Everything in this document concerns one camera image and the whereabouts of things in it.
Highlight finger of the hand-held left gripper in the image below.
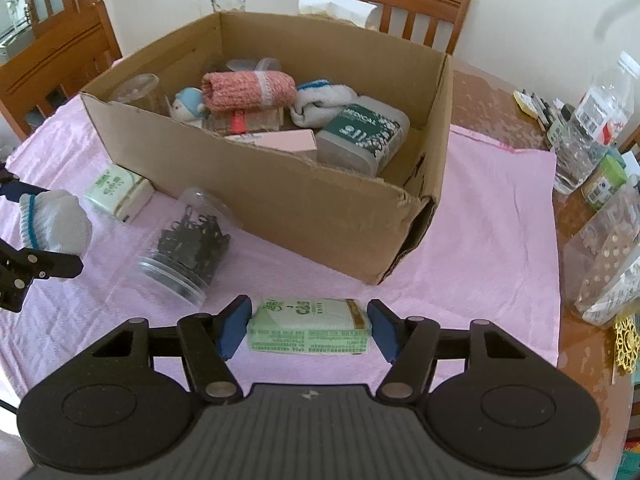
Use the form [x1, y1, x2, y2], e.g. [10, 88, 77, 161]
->
[0, 167, 48, 200]
[0, 240, 84, 313]

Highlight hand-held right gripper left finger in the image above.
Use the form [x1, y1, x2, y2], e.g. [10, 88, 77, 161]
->
[92, 295, 252, 405]

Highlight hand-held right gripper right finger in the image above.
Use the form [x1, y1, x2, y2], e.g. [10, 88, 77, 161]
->
[367, 299, 543, 405]

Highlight white sock with blue stripe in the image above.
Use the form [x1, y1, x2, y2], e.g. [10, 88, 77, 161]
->
[292, 79, 358, 128]
[19, 189, 94, 256]

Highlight green tissue pack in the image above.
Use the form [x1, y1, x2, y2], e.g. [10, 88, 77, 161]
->
[246, 297, 373, 356]
[84, 164, 155, 223]

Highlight brown cardboard box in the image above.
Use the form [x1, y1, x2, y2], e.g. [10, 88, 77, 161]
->
[80, 10, 455, 286]

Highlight cream and pink carton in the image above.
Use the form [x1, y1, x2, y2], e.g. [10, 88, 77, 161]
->
[225, 129, 318, 163]

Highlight pink knitted sock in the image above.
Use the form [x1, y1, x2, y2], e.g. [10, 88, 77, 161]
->
[201, 69, 297, 111]

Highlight clear jar of binder clips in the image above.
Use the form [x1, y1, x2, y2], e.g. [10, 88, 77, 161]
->
[136, 187, 243, 307]

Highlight pink towel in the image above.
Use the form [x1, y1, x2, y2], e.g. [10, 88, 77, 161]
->
[0, 92, 560, 411]

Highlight clear plastic cup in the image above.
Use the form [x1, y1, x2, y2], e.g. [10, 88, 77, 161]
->
[107, 74, 171, 117]

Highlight small snowman toy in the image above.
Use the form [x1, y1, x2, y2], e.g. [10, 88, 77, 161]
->
[172, 86, 207, 128]

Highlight grey wipes container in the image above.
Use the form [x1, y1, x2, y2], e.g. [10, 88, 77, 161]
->
[315, 95, 411, 177]

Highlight brown card with red clip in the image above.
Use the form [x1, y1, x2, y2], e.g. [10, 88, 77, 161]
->
[207, 107, 283, 134]

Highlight large clear jar black lid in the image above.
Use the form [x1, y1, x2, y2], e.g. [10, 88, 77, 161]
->
[560, 175, 640, 328]

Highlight gold ornament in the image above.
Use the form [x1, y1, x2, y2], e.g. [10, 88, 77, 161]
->
[614, 312, 640, 376]

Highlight clear plastic lids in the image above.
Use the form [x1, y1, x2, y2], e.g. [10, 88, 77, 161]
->
[225, 57, 281, 78]

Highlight yellow note pad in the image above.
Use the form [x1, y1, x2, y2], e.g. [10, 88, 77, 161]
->
[514, 91, 539, 119]

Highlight row of black pens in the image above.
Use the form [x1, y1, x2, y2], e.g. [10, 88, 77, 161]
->
[514, 89, 576, 136]

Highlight clear water bottle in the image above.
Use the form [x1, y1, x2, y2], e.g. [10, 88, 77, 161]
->
[554, 51, 640, 195]

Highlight white tissue paper pack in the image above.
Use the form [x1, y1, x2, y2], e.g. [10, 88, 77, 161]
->
[298, 0, 379, 30]

